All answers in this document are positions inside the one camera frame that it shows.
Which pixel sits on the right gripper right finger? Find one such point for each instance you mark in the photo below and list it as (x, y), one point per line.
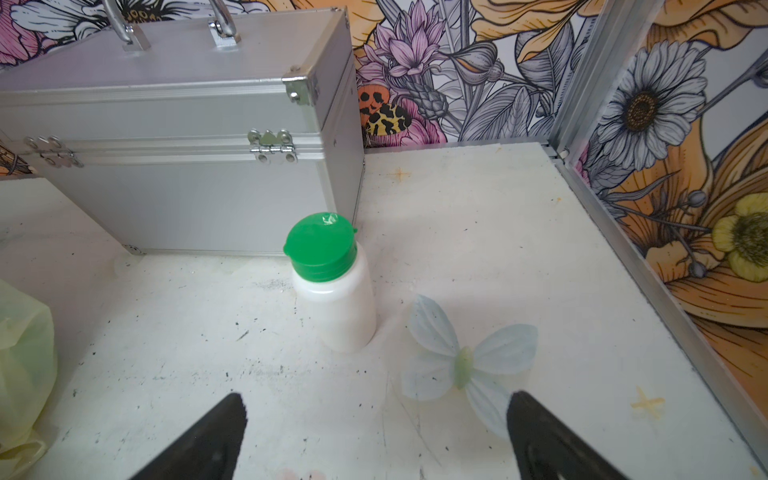
(545, 448)

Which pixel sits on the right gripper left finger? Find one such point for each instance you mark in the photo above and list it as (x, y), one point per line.
(209, 449)

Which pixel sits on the cream translucent plastic bag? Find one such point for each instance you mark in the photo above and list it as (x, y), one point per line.
(29, 369)

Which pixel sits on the white bottle green cap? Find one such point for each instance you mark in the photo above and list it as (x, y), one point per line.
(331, 277)

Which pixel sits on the silver aluminium case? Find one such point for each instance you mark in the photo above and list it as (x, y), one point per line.
(205, 135)

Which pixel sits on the aluminium corner post right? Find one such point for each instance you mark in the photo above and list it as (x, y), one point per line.
(617, 35)

